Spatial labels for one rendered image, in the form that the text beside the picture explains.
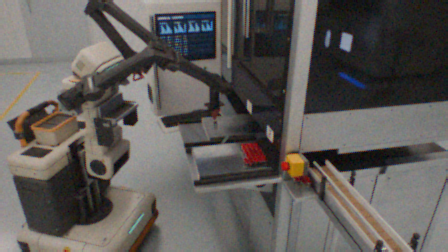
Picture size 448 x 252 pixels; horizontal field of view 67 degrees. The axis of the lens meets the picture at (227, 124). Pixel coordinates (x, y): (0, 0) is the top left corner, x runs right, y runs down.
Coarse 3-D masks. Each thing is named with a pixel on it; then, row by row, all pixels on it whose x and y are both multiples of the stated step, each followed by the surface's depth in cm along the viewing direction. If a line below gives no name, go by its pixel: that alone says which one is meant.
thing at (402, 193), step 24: (336, 168) 163; (360, 168) 163; (384, 168) 166; (408, 168) 170; (432, 168) 174; (240, 192) 234; (360, 192) 169; (384, 192) 174; (408, 192) 178; (432, 192) 183; (240, 216) 241; (264, 216) 185; (312, 216) 169; (384, 216) 182; (408, 216) 187; (432, 216) 192; (264, 240) 190; (288, 240) 172; (312, 240) 177; (408, 240) 197
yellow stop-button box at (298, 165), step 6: (288, 156) 143; (294, 156) 143; (300, 156) 144; (288, 162) 143; (294, 162) 139; (300, 162) 139; (306, 162) 140; (294, 168) 140; (300, 168) 141; (306, 168) 141; (294, 174) 141; (300, 174) 142; (306, 174) 143
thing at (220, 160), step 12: (216, 144) 175; (228, 144) 176; (240, 144) 178; (204, 156) 170; (216, 156) 171; (228, 156) 171; (240, 156) 171; (204, 168) 161; (216, 168) 161; (228, 168) 161; (240, 168) 161; (264, 168) 156
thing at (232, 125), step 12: (204, 120) 205; (216, 120) 207; (228, 120) 208; (240, 120) 209; (252, 120) 209; (216, 132) 194; (228, 132) 194; (240, 132) 194; (252, 132) 195; (264, 132) 188
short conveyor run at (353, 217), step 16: (320, 176) 148; (336, 176) 148; (352, 176) 140; (320, 192) 140; (336, 192) 134; (352, 192) 134; (336, 208) 130; (352, 208) 124; (368, 208) 125; (336, 224) 131; (352, 224) 121; (368, 224) 116; (384, 224) 117; (352, 240) 121; (368, 240) 114; (384, 240) 115; (400, 240) 110; (416, 240) 109
